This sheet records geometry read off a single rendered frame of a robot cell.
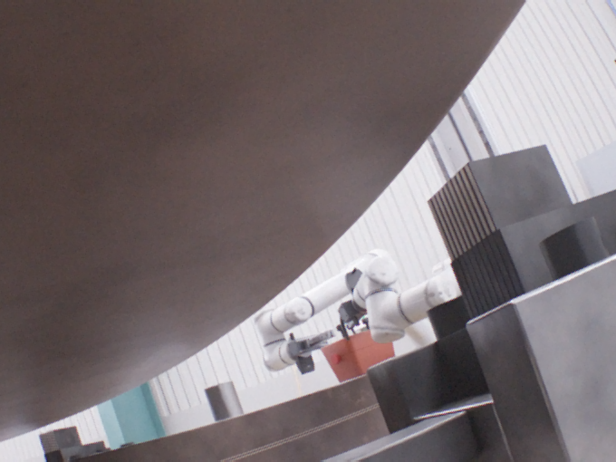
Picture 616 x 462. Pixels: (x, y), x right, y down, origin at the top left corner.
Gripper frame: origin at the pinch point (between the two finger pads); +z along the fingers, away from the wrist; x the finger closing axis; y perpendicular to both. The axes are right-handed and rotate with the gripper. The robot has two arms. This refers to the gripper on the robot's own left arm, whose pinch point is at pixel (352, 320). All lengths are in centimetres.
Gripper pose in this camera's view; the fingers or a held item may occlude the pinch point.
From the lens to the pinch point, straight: 197.1
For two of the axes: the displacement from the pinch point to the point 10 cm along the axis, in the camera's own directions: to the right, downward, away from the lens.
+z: -1.9, 5.3, 8.3
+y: 4.6, 7.9, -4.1
